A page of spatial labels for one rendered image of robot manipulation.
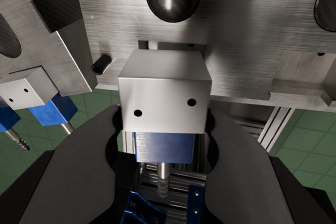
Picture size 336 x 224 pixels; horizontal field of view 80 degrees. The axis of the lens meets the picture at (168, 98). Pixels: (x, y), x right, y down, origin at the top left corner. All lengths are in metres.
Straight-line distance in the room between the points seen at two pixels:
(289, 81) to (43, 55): 0.25
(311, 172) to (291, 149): 0.30
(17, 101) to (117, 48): 0.15
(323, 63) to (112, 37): 0.18
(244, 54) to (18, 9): 0.21
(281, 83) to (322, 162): 1.64
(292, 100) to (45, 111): 0.32
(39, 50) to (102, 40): 0.10
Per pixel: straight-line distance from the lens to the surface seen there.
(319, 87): 0.22
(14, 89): 0.28
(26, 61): 0.28
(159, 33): 0.16
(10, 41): 0.29
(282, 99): 0.31
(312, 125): 1.55
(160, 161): 0.16
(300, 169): 1.86
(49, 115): 0.30
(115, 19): 0.17
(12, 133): 0.40
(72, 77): 0.26
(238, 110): 1.08
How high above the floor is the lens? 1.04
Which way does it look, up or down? 53 degrees down
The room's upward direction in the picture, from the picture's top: 165 degrees counter-clockwise
